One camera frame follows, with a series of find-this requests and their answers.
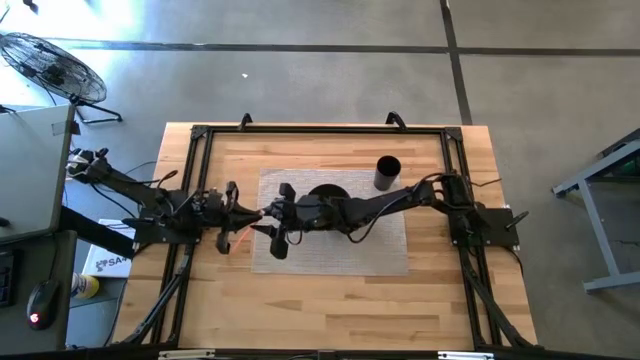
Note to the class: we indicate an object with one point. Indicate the black computer mouse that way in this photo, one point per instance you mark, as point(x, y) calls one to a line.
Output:
point(42, 304)

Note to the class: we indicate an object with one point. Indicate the thin orange plastic utensil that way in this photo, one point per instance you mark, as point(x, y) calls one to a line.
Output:
point(242, 239)

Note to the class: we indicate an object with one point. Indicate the black floor fan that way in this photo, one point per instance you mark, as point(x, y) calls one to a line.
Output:
point(52, 67)

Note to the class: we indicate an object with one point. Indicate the white printed cardboard box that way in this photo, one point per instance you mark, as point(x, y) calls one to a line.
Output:
point(107, 257)

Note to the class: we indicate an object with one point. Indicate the black keyboard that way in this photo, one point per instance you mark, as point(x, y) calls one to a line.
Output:
point(6, 280)

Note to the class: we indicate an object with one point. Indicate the tall black cup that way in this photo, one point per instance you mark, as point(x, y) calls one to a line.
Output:
point(386, 174)

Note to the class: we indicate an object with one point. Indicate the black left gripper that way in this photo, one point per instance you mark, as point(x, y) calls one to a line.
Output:
point(220, 212)

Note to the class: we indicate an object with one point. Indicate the grey blue metal table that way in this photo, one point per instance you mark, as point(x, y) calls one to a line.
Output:
point(597, 220)

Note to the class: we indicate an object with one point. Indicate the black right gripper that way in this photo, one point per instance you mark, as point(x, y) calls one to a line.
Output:
point(302, 212)

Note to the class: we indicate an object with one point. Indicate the grey woven placemat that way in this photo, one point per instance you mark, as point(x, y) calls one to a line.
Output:
point(330, 255)

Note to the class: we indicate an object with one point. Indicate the black aluminium table frame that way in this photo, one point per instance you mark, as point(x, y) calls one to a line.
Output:
point(325, 131)

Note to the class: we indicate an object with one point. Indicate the yellow bottle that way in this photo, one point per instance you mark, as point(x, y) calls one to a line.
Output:
point(86, 286)

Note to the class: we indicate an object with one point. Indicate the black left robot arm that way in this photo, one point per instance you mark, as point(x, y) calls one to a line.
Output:
point(135, 192)

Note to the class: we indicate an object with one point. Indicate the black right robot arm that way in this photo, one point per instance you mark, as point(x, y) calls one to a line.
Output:
point(395, 202)

